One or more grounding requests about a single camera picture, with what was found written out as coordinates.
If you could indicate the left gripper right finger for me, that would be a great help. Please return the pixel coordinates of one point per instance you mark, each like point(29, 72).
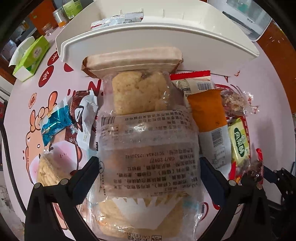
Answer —
point(214, 182)

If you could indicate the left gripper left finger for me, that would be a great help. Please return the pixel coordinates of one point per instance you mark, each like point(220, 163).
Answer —
point(82, 181)

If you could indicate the clear pastry snack pack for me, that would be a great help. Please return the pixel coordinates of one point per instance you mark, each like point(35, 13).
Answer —
point(147, 141)

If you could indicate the white printed snack bag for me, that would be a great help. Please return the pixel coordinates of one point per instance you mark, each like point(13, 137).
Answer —
point(118, 19)

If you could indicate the large clear cracker bag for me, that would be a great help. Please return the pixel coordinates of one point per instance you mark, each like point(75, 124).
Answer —
point(170, 217)

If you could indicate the rice puff snack pack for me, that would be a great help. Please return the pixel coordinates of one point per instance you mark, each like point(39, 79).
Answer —
point(49, 171)

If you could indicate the red nut snack packet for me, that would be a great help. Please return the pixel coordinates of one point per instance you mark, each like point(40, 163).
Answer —
point(252, 168)

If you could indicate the green snack packet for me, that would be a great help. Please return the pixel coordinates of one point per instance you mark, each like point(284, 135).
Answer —
point(239, 142)

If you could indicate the blue foil snack packet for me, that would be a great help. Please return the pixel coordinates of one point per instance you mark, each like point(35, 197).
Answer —
point(55, 121)

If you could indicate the orange white oat bar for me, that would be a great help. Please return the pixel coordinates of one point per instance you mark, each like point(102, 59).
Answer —
point(209, 115)

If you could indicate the brown white candy wrapper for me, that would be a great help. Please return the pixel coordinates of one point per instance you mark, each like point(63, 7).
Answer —
point(83, 110)

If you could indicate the clear granola packet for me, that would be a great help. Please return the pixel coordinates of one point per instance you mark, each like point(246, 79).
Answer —
point(238, 104)

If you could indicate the red edged white packet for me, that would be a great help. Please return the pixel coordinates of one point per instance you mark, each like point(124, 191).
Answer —
point(192, 82)

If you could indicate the green tissue box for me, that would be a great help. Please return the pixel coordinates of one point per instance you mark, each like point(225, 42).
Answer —
point(28, 56)

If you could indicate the white plastic storage bin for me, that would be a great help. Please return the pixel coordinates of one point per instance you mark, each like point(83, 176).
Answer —
point(207, 39)

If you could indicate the small glass jar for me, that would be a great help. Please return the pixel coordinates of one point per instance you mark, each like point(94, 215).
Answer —
point(48, 29)

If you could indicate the white cosmetic storage case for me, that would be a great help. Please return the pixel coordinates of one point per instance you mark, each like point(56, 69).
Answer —
point(252, 19)

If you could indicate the silver orange can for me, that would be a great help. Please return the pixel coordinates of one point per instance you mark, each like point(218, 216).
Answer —
point(61, 17)

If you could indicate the glass bottle green label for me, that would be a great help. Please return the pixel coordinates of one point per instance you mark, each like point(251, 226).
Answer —
point(72, 8)

